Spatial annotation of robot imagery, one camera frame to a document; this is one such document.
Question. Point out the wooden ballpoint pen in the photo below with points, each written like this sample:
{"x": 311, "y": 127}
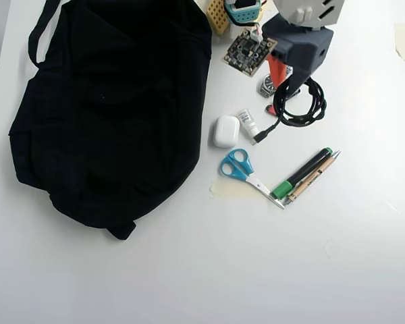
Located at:
{"x": 312, "y": 180}

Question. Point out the black fabric bag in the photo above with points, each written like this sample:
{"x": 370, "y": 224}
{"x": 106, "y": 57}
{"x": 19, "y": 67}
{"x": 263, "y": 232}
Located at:
{"x": 104, "y": 118}

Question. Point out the small white dropper bottle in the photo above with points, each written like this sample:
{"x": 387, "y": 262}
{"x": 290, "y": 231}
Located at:
{"x": 247, "y": 119}

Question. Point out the black marker with green cap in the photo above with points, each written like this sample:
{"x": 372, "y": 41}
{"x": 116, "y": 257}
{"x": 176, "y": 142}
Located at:
{"x": 302, "y": 173}

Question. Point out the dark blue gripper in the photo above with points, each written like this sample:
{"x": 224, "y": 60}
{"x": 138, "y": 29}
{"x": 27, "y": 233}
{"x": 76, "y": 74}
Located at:
{"x": 304, "y": 50}

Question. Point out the white earbuds case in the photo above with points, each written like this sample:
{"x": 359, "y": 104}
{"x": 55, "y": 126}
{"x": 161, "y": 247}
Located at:
{"x": 224, "y": 131}

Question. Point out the bare camera circuit board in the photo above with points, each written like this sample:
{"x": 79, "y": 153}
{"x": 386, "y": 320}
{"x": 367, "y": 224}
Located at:
{"x": 246, "y": 54}

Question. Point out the silver metal wristwatch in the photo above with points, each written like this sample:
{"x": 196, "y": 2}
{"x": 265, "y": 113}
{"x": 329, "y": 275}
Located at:
{"x": 266, "y": 84}

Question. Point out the yellow perforated plastic plate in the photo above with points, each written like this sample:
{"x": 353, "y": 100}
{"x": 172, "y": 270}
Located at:
{"x": 217, "y": 18}

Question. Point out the beige masking tape strip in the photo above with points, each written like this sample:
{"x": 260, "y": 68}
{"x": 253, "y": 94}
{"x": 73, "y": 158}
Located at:
{"x": 403, "y": 40}
{"x": 233, "y": 191}

